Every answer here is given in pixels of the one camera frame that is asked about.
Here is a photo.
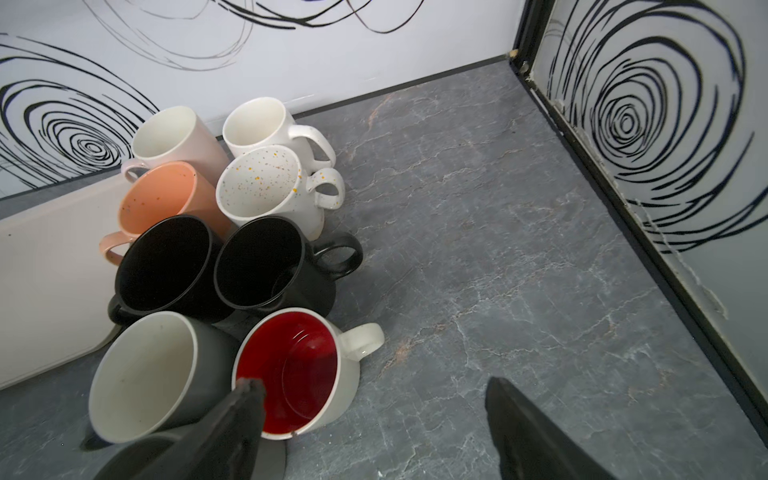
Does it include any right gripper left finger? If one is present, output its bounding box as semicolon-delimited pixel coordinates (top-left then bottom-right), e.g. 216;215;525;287
135;378;266;479

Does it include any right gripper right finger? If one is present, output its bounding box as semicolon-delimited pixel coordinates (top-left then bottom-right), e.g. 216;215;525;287
485;377;613;479

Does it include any light grey mug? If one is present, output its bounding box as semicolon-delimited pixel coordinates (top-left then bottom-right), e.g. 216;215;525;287
88;311;238;444

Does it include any wide cream white mug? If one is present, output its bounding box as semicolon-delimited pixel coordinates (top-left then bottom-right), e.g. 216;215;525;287
231;307;385;441

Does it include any black mug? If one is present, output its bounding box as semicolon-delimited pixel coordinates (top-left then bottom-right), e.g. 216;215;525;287
214;215;364;319

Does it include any cream and orange mug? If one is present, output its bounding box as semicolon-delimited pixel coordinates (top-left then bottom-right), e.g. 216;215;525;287
99;161;234;265

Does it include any cream speckled mug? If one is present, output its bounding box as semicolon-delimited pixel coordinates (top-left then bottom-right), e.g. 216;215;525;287
215;145;345;240

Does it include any pink mug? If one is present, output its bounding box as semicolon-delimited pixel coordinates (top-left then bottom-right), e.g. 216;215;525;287
121;106;230;186

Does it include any large white mug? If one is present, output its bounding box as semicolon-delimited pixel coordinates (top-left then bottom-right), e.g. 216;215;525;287
222;97;337;173

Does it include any tall dark grey mug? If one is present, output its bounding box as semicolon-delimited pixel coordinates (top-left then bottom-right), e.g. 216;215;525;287
95;424;287;479

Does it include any beige serving tray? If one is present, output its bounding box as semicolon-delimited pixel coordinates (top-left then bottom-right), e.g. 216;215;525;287
1;177;130;388

